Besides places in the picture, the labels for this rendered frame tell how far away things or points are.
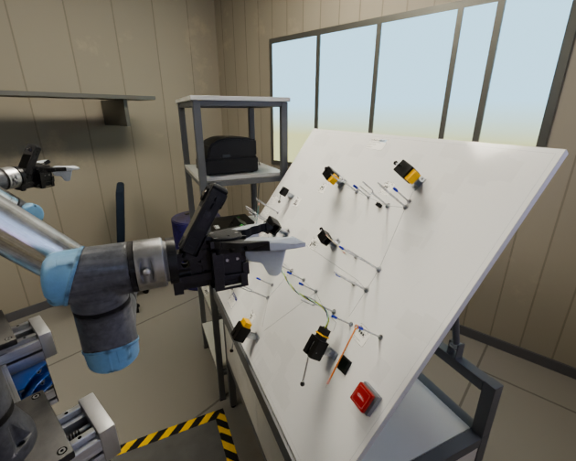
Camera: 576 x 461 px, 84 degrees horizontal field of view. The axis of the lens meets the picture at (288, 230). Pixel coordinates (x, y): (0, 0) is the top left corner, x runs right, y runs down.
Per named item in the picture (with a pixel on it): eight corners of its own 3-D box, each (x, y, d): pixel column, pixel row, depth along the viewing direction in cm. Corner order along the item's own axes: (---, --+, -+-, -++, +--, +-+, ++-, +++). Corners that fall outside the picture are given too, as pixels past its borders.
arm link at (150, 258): (133, 235, 50) (131, 248, 43) (165, 231, 52) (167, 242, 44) (141, 281, 52) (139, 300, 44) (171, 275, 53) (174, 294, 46)
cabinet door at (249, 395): (257, 436, 145) (253, 367, 131) (227, 358, 192) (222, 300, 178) (261, 435, 146) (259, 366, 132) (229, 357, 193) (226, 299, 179)
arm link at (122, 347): (142, 327, 59) (133, 273, 55) (142, 370, 49) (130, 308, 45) (92, 338, 56) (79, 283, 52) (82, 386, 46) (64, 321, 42)
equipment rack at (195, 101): (218, 402, 210) (189, 95, 147) (202, 345, 262) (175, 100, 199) (289, 378, 230) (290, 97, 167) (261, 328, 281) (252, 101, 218)
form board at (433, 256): (217, 287, 179) (214, 286, 178) (315, 130, 174) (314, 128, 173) (325, 513, 78) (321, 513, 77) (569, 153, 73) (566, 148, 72)
